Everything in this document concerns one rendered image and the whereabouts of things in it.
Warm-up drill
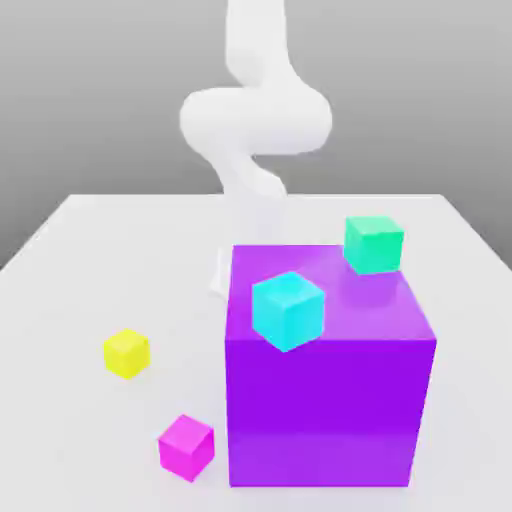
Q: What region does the small cyan cube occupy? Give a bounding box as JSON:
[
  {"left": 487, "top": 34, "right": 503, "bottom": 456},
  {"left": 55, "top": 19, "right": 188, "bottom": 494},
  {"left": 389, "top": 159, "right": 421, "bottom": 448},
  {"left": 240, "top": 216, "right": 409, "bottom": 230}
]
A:
[{"left": 251, "top": 270, "right": 326, "bottom": 354}]

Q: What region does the small green cube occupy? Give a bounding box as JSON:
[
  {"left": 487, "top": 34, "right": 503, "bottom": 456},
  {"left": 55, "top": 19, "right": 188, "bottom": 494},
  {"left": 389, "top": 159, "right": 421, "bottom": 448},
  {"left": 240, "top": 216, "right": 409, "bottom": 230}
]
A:
[{"left": 342, "top": 215, "right": 405, "bottom": 276}]

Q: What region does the small yellow cube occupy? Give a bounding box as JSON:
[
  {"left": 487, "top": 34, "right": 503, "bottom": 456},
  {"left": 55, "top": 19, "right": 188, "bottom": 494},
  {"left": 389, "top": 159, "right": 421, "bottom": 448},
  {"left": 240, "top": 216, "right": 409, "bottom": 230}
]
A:
[{"left": 103, "top": 327, "right": 152, "bottom": 381}]

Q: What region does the small magenta cube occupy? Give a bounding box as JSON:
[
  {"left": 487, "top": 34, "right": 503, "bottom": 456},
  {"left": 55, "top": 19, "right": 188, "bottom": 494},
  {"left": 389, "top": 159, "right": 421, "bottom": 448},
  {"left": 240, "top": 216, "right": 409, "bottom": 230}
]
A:
[{"left": 157, "top": 413, "right": 216, "bottom": 484}]

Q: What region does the large purple box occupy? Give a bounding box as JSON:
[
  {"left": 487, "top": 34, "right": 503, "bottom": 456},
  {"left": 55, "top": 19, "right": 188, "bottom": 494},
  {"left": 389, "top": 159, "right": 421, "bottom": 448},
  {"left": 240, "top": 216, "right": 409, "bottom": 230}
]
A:
[{"left": 224, "top": 244, "right": 438, "bottom": 489}]

